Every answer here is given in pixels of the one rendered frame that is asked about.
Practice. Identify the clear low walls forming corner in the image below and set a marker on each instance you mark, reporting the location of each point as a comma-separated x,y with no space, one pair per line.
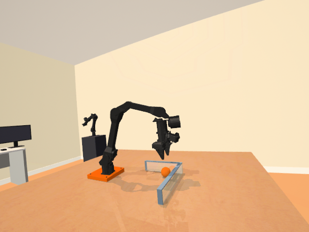
157,167

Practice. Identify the clear l-shaped low wall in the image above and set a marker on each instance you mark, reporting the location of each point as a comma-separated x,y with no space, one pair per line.
163,184

